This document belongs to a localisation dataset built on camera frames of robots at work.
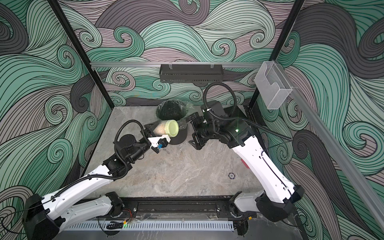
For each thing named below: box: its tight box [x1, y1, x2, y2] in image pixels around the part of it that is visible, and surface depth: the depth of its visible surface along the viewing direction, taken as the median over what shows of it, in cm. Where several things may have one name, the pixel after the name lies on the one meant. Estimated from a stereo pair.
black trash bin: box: [155, 99, 189, 145], surface depth 92 cm
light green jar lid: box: [164, 119, 180, 138], surface depth 66 cm
